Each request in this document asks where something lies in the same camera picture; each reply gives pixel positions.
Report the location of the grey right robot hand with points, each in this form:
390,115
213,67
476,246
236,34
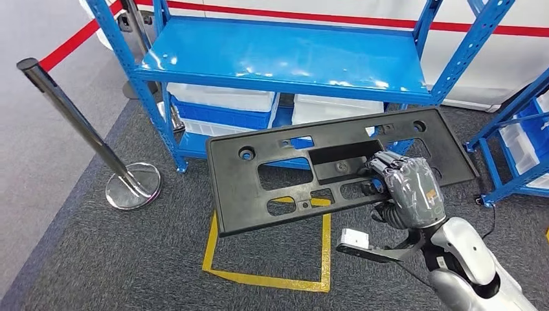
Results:
416,189

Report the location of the black plastic plate part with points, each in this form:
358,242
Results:
240,193

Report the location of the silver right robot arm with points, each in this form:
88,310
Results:
463,253

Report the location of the blue metal shelf rack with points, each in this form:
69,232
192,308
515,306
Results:
279,56

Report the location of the blue wheeled metal rack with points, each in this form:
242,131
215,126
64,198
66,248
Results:
493,171

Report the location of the white car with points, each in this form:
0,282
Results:
484,64

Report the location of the yellow floor tape square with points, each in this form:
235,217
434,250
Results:
266,281

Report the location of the red barrier belt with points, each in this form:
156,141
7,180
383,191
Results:
73,43
300,17

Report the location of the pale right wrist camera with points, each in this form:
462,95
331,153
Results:
355,238

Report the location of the chrome stanchion post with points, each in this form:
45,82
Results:
133,191

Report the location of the black-capped stanchion post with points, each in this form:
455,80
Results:
136,25

